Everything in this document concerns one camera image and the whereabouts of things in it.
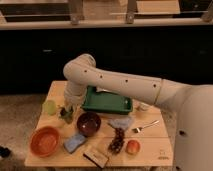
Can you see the cloth-covered white gripper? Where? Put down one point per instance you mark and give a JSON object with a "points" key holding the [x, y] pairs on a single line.
{"points": [[71, 101]]}

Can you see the green pepper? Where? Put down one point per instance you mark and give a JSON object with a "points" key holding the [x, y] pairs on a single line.
{"points": [[66, 114]]}

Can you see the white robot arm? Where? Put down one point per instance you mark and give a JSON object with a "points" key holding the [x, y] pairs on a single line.
{"points": [[192, 104]]}

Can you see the yellow-green plastic cup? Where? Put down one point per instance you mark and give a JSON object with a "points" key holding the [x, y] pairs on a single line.
{"points": [[49, 107]]}

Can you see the white small cup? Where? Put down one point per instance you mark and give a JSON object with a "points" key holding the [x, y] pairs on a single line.
{"points": [[143, 106]]}

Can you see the green plastic tray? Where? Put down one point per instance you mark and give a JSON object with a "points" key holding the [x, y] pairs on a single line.
{"points": [[106, 102]]}

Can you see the dark red bowl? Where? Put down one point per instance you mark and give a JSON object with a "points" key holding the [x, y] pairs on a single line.
{"points": [[88, 123]]}

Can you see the wooden table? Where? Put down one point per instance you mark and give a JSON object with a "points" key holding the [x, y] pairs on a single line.
{"points": [[155, 146]]}

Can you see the blue sponge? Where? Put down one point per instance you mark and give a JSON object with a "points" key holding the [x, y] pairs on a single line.
{"points": [[74, 142]]}

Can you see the grey-blue cloth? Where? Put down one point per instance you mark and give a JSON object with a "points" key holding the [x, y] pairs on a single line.
{"points": [[123, 123]]}

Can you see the orange bowl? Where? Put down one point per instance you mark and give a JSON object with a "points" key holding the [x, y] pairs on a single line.
{"points": [[44, 141]]}

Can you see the purple grape bunch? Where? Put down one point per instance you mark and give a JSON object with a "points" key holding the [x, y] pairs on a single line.
{"points": [[118, 141]]}

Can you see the wooden block with label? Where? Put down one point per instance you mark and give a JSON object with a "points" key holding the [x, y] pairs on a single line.
{"points": [[94, 155]]}

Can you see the silver fork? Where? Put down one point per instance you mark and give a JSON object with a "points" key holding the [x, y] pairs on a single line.
{"points": [[139, 129]]}

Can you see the orange peach fruit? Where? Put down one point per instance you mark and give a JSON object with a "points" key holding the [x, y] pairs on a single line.
{"points": [[133, 147]]}

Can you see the black object on floor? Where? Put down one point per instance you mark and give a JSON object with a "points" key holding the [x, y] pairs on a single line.
{"points": [[4, 152]]}

